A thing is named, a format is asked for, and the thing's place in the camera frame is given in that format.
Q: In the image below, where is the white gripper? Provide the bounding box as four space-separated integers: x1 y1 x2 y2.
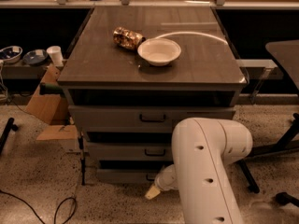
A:
145 164 178 200

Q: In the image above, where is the grey drawer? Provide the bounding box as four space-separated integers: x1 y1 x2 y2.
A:
86 142 172 161
96 169 158 184
69 105 235 133

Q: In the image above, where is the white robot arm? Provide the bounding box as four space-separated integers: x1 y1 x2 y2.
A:
146 118 253 224

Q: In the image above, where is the grey drawer cabinet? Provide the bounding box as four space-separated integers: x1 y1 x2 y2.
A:
57 5 249 186

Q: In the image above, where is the black clamp rod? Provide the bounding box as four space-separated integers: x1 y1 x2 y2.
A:
78 132 86 186

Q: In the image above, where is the black foot bottom right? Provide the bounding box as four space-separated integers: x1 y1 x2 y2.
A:
275 192 299 207

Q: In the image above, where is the brown cardboard box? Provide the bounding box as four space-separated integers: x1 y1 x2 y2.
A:
24 63 78 142

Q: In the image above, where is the patterned glass jar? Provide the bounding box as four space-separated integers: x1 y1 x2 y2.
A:
113 27 146 51

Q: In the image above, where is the black stand leg left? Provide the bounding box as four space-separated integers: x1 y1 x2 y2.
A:
0 118 19 154

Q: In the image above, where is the white paper cup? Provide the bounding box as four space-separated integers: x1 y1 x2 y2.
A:
47 46 64 67

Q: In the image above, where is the dark blue bowl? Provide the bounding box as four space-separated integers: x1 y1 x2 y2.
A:
22 49 48 66

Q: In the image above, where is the dark side table top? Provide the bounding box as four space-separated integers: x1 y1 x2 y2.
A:
265 40 299 90

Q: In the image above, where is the blue and white bowl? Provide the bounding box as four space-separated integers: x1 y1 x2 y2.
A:
0 46 22 64

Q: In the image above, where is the black table leg frame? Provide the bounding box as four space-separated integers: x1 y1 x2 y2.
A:
237 113 299 193

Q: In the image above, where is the green handled tool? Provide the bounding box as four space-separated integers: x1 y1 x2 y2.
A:
39 82 64 96

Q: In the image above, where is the black floor cable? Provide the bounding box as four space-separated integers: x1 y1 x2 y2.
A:
0 189 78 224

